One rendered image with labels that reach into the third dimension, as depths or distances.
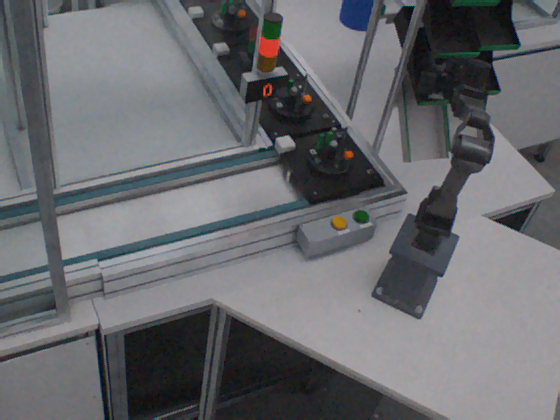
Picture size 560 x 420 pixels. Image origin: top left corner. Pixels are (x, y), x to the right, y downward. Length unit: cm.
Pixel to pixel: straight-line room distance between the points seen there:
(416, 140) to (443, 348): 62
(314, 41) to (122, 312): 140
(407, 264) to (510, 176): 74
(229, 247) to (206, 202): 19
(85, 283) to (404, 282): 80
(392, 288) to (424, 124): 54
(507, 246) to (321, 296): 62
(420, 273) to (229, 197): 57
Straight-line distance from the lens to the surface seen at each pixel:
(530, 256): 215
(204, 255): 177
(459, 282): 198
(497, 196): 227
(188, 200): 191
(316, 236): 182
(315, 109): 218
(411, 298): 182
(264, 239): 182
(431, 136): 210
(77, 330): 174
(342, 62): 261
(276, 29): 173
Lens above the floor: 232
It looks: 44 degrees down
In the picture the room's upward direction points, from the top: 9 degrees clockwise
